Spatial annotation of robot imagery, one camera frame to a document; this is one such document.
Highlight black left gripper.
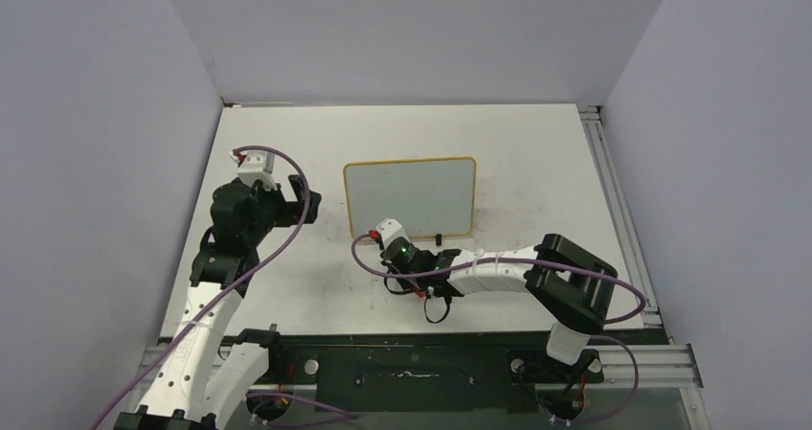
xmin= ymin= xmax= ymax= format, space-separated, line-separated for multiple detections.
xmin=244 ymin=174 xmax=320 ymax=246

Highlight yellow framed whiteboard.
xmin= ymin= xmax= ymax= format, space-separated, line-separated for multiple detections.
xmin=343 ymin=156 xmax=478 ymax=238

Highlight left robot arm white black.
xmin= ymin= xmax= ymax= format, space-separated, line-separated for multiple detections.
xmin=114 ymin=174 xmax=322 ymax=429

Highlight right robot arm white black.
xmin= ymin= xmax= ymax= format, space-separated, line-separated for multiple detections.
xmin=375 ymin=234 xmax=618 ymax=380

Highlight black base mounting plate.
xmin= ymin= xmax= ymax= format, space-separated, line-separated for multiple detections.
xmin=215 ymin=328 xmax=670 ymax=416

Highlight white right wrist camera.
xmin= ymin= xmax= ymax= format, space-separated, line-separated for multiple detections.
xmin=369 ymin=218 xmax=409 ymax=250

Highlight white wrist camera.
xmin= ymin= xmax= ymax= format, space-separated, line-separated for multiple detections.
xmin=369 ymin=218 xmax=409 ymax=250
xmin=231 ymin=150 xmax=278 ymax=191

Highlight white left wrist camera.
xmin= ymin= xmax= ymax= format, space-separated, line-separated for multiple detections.
xmin=231 ymin=150 xmax=278 ymax=191

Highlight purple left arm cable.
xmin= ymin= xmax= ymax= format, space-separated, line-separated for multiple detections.
xmin=91 ymin=145 xmax=312 ymax=430

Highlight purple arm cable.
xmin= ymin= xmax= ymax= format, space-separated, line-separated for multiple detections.
xmin=91 ymin=145 xmax=312 ymax=430
xmin=350 ymin=233 xmax=648 ymax=427

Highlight aluminium rail right side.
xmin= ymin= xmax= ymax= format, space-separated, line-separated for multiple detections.
xmin=577 ymin=105 xmax=663 ymax=328

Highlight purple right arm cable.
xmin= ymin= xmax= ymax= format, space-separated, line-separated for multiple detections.
xmin=350 ymin=233 xmax=648 ymax=427

